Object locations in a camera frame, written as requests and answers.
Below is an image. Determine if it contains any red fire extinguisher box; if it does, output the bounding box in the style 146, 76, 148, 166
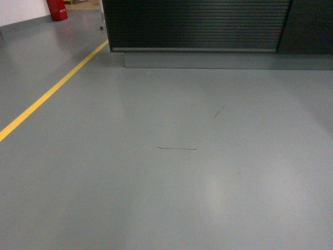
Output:
46, 0, 68, 21

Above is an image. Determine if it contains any black checkout counter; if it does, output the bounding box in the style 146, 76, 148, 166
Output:
103, 1, 332, 70

